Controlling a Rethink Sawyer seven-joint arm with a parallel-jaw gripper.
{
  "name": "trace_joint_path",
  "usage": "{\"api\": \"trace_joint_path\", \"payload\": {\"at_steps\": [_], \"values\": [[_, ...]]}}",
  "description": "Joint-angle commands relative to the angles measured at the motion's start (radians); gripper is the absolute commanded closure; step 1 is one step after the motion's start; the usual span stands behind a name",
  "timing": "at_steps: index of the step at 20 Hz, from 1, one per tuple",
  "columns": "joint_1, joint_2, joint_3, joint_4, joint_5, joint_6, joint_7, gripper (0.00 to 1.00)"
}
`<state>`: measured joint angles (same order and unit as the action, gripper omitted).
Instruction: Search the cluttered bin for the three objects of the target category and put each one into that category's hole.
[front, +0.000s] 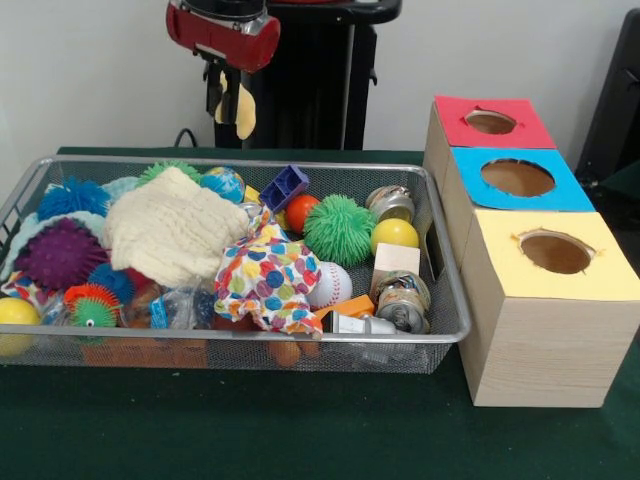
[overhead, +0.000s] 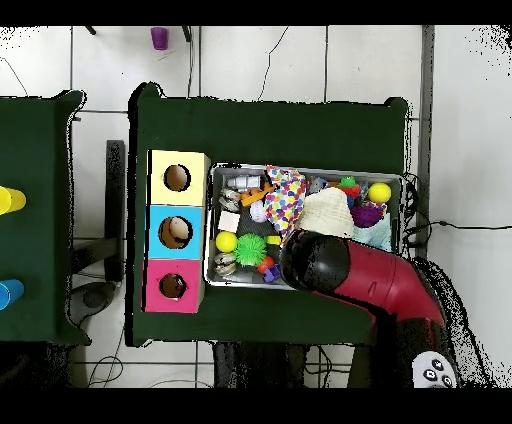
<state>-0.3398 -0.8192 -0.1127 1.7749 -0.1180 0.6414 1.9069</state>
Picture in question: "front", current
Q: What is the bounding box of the white baseball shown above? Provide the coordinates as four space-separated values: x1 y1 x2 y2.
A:
304 261 353 310

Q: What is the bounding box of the black chair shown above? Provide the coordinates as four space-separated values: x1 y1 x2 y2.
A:
574 7 640 176

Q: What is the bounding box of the plain wooden cube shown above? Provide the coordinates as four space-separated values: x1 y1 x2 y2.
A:
373 243 421 286

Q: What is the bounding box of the dark green table cloth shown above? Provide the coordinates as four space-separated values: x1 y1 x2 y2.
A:
597 160 640 204
0 146 640 480

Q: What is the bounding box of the crushed drink can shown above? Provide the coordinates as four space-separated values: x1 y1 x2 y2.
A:
373 271 432 335

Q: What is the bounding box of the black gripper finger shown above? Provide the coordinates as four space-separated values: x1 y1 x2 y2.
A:
205 60 224 118
224 67 245 125

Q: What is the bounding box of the wooden box with three holes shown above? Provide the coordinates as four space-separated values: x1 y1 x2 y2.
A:
423 94 640 409

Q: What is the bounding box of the shallow mesh bin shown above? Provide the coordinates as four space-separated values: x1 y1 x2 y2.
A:
0 154 472 375

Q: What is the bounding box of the polka dot cloth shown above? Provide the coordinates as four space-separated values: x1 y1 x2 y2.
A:
213 204 324 339

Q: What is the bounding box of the black cable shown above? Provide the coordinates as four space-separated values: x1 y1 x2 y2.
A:
173 128 216 149

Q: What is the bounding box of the cream knitted cloth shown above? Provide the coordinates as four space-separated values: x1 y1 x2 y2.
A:
104 167 250 289

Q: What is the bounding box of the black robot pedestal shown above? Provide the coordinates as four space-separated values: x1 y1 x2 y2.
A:
202 0 404 151

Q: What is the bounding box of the yellow smooth ball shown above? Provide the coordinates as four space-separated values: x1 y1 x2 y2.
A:
0 297 42 357
370 218 420 257

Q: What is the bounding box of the purple spiky ball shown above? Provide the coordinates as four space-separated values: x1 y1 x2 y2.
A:
14 217 110 291

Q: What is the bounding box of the blue building block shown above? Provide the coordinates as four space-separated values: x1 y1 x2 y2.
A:
258 163 310 214

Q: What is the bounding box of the yellow duck plush toy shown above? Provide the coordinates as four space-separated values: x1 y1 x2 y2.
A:
214 69 259 141

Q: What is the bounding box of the plain green puffer ball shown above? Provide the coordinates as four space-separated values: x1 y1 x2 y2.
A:
303 194 377 255

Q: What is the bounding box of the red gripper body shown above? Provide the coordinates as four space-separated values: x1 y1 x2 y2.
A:
165 0 282 74

